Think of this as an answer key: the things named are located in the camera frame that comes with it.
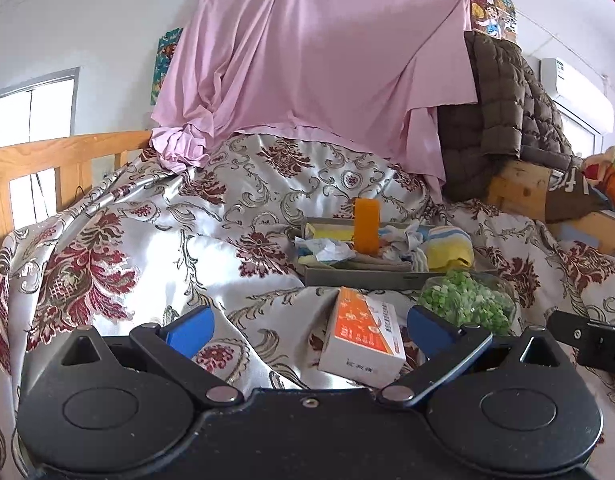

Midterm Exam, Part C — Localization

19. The white air conditioner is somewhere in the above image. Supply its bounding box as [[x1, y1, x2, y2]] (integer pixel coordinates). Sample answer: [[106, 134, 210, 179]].
[[540, 56, 615, 136]]

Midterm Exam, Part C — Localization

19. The teal wall poster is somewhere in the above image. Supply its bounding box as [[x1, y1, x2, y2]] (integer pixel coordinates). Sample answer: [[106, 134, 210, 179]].
[[150, 27, 184, 107]]

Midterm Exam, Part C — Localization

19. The brown cloth with white print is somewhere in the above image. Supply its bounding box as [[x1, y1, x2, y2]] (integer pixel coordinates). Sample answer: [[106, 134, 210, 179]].
[[545, 167, 611, 223]]

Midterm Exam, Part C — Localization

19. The colourful striped towel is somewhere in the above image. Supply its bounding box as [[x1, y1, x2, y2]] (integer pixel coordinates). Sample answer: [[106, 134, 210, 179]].
[[412, 226, 473, 271]]

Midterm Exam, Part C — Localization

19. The cartoon wall poster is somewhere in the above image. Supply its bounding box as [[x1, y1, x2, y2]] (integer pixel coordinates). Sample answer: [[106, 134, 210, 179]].
[[462, 0, 517, 43]]

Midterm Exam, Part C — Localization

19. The grey tray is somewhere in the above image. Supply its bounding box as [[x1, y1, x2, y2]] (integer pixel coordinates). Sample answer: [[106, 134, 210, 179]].
[[292, 216, 493, 292]]

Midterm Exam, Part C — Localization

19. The grey framed window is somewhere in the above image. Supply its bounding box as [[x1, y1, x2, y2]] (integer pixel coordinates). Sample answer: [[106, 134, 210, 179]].
[[0, 66, 81, 231]]

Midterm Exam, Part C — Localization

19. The wooden bed rail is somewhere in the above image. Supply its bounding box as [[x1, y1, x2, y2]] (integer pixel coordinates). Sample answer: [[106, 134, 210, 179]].
[[0, 130, 153, 256]]

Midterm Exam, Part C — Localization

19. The colourful printed pillow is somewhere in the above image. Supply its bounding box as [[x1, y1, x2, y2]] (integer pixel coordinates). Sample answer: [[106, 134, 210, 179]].
[[582, 144, 615, 217]]

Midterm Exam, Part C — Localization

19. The wooden crate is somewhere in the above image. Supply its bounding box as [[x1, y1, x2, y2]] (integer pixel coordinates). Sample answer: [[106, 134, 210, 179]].
[[487, 159, 615, 256]]

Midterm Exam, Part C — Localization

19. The bag of green pieces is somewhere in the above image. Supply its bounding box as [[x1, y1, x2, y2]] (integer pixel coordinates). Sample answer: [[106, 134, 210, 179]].
[[417, 269, 517, 337]]

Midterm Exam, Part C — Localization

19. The brown quilted jacket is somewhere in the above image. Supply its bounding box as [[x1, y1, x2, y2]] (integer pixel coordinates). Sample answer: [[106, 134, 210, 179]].
[[437, 30, 585, 203]]

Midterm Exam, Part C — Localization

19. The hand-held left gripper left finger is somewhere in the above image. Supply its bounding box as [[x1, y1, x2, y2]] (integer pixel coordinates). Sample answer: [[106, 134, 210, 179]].
[[61, 305, 245, 408]]

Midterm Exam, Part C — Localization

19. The pink sheet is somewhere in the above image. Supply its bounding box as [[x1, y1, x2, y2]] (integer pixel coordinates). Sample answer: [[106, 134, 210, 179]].
[[150, 0, 481, 191]]

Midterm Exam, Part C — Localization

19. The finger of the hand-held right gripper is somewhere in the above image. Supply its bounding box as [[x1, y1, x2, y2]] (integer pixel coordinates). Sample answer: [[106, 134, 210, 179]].
[[547, 310, 615, 373]]

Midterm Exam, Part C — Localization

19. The white and orange box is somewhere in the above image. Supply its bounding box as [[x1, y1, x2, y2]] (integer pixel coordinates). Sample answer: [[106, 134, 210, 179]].
[[317, 286, 407, 388]]

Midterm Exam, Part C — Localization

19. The orange ribbed cup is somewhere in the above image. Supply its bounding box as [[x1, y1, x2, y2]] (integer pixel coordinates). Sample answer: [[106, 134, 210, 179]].
[[353, 198, 381, 256]]

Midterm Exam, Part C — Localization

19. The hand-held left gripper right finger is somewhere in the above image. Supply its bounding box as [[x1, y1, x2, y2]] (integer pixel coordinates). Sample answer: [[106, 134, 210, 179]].
[[376, 305, 564, 408]]

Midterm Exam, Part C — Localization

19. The floral satin blanket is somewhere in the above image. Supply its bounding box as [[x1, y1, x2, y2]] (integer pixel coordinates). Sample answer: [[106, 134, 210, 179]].
[[0, 132, 615, 480]]

